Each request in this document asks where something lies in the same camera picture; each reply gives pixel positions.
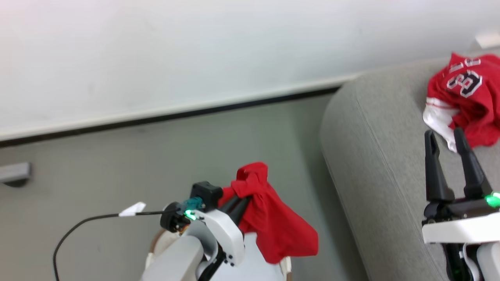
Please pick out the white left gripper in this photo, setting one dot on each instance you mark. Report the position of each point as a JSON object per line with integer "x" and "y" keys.
{"x": 226, "y": 234}

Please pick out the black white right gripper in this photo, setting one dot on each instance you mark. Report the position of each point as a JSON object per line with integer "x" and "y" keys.
{"x": 461, "y": 228}

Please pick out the grey fabric sofa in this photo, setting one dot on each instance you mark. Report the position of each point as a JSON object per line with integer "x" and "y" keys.
{"x": 383, "y": 156}

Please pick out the small white box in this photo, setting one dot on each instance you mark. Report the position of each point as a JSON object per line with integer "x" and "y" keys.
{"x": 488, "y": 40}

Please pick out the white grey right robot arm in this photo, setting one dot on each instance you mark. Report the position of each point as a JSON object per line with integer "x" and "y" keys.
{"x": 480, "y": 261}

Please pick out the red white numbered jersey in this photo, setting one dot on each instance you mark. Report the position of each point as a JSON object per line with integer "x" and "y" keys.
{"x": 480, "y": 117}

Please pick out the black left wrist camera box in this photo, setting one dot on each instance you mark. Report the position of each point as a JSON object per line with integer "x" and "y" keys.
{"x": 206, "y": 195}

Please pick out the grey flat bracket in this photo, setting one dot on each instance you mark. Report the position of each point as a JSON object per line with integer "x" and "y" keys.
{"x": 13, "y": 173}

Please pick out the dark baseboard strip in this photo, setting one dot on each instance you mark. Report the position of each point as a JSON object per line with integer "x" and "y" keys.
{"x": 156, "y": 119}

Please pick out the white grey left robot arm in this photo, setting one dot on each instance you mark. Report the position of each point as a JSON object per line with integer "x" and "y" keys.
{"x": 175, "y": 261}

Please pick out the plain red garment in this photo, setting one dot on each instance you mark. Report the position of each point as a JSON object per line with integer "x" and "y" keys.
{"x": 273, "y": 222}

